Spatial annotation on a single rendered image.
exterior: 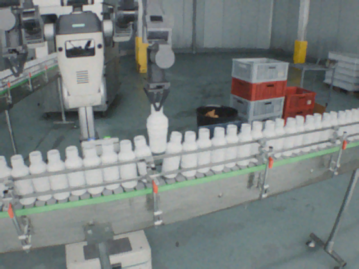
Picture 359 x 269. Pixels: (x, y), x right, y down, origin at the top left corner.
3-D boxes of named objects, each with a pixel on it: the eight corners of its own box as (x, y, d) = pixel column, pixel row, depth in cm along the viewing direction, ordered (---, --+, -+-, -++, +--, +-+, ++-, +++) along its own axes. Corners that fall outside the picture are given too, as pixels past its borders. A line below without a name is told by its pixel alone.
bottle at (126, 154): (122, 190, 92) (117, 147, 85) (119, 181, 97) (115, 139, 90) (139, 187, 93) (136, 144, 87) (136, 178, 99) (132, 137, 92)
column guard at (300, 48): (297, 70, 965) (300, 41, 921) (290, 68, 999) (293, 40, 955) (304, 70, 978) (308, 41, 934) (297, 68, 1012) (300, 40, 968)
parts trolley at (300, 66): (297, 111, 497) (304, 60, 458) (278, 103, 545) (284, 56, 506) (331, 107, 532) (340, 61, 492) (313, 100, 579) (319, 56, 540)
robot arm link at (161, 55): (168, 24, 82) (141, 24, 79) (181, 25, 72) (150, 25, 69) (168, 62, 87) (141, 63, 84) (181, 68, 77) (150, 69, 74)
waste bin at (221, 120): (204, 177, 287) (207, 120, 261) (187, 157, 325) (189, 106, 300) (240, 169, 301) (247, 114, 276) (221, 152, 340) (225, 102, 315)
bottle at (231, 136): (224, 169, 105) (228, 130, 99) (218, 162, 111) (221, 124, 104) (238, 166, 107) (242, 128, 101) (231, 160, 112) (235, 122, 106)
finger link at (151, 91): (163, 106, 93) (163, 79, 89) (170, 112, 87) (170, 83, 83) (143, 108, 91) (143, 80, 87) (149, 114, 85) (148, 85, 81)
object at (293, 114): (283, 127, 362) (284, 111, 353) (263, 117, 397) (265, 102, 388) (311, 121, 385) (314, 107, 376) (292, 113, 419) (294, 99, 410)
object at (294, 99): (285, 111, 353) (287, 95, 345) (265, 102, 388) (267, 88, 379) (314, 107, 376) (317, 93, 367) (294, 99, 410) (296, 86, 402)
